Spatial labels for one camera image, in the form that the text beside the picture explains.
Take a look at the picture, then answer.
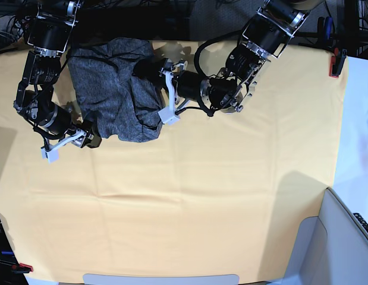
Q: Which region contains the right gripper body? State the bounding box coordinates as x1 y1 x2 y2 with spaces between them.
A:
33 103 87 148

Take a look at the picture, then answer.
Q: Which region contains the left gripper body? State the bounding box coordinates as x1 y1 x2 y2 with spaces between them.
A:
159 59 210 115

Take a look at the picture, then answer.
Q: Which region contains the grey long-sleeve shirt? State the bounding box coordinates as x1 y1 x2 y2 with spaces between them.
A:
68 37 163 143

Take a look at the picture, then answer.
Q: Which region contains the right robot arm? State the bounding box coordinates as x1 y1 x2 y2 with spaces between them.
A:
14 1 102 152

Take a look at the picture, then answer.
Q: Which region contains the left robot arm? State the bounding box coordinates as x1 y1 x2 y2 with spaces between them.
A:
133 1 320 124

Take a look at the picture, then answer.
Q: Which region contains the yellow table cloth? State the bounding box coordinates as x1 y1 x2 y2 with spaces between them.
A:
0 46 349 283

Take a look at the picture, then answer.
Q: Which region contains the grey plate at table edge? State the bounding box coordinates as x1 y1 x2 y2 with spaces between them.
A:
83 274 240 285

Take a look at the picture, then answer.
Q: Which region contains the red black clamp left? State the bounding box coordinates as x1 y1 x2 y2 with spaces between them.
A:
11 263 33 274

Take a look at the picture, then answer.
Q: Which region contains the red black clamp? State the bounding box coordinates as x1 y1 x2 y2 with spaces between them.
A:
11 263 33 274
329 47 347 78

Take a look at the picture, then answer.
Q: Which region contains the red black clamp right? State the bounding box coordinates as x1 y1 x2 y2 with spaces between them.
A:
329 47 347 78

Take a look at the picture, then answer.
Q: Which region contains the white cardboard box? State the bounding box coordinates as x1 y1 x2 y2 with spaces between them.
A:
282 188 368 284

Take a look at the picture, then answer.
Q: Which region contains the black remote on box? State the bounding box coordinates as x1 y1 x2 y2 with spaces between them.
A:
353 213 368 233

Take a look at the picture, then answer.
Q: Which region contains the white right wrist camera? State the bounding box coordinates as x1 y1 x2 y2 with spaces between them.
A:
41 147 59 163

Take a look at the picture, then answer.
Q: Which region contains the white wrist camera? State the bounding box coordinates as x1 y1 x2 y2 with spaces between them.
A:
41 147 59 163
158 107 180 125

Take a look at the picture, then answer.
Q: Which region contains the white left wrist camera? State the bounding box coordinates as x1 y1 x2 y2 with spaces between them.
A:
158 107 180 125

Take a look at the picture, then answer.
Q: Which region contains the blue handled tool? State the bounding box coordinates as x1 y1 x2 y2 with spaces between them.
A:
317 17 334 42

